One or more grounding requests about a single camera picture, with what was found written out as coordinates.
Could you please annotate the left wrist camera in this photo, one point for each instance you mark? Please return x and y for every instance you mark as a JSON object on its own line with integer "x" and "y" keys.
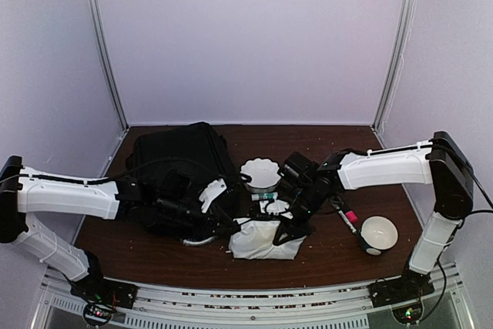
{"x": 194, "y": 196}

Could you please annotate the pink highlighter marker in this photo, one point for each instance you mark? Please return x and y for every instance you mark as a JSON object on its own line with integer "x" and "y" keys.
{"x": 348, "y": 212}

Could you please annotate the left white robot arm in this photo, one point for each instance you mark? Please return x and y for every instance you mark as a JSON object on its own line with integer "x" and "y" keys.
{"x": 26, "y": 191}

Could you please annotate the white fluted ceramic bowl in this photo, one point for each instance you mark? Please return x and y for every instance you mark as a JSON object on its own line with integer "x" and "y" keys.
{"x": 263, "y": 174}

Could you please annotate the aluminium front rail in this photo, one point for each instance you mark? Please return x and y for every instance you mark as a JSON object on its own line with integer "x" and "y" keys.
{"x": 336, "y": 306}

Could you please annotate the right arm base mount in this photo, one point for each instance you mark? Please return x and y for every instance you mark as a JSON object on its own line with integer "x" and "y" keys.
{"x": 404, "y": 297}

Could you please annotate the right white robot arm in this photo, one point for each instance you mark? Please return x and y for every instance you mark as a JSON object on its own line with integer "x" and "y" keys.
{"x": 438, "y": 162}

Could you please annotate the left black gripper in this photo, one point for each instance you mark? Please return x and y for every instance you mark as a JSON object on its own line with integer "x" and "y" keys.
{"x": 212, "y": 220}

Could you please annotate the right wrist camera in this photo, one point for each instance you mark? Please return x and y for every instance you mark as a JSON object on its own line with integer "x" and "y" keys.
{"x": 270, "y": 210}

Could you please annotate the grey cloth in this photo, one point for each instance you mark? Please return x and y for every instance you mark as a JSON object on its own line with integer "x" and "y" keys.
{"x": 254, "y": 241}

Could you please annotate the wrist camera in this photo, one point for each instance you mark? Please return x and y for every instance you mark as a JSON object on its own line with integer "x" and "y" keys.
{"x": 270, "y": 210}
{"x": 194, "y": 196}

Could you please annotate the right aluminium corner post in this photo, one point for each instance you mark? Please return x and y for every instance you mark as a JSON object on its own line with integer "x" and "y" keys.
{"x": 395, "y": 65}

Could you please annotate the white and dark blue bowl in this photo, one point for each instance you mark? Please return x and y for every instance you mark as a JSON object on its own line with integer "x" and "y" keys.
{"x": 377, "y": 235}

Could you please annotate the white green glue stick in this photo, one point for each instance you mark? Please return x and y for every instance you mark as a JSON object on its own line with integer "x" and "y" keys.
{"x": 258, "y": 197}

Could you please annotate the white marker pen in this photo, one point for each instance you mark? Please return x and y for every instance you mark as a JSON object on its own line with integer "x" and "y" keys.
{"x": 336, "y": 205}

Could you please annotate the black student backpack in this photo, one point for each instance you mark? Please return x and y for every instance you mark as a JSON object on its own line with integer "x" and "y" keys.
{"x": 196, "y": 151}

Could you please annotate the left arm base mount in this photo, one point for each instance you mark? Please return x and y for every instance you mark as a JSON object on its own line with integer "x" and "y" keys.
{"x": 104, "y": 301}

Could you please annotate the aluminium corner post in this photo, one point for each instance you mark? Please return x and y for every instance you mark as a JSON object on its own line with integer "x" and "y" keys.
{"x": 395, "y": 65}
{"x": 105, "y": 62}

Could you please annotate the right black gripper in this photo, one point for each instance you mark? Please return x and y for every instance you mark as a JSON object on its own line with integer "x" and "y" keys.
{"x": 304, "y": 229}

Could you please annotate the left aluminium corner post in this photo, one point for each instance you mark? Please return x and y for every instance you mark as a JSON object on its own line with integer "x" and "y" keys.
{"x": 105, "y": 62}

